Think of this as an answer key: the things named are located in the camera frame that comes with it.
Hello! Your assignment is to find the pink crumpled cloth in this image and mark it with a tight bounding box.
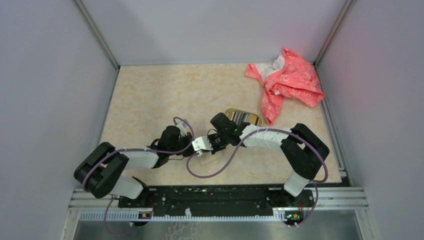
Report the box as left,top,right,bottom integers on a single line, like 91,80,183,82
244,47,325,126

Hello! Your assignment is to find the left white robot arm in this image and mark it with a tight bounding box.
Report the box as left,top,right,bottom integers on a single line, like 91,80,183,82
73,125,194,207

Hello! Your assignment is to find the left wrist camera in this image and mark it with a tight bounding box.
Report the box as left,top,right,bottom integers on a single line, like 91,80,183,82
174,121,188,137

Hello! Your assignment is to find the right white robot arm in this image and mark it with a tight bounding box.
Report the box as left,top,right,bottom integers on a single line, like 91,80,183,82
207,112,330,206

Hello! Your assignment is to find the beige card holder wallet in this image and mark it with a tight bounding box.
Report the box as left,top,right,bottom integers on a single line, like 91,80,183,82
198,151,223,166

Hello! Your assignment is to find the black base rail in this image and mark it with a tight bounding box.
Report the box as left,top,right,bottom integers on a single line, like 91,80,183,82
118,184,315,217

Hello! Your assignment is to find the beige tray of cards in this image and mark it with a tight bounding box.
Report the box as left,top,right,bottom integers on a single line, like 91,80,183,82
224,108,264,127

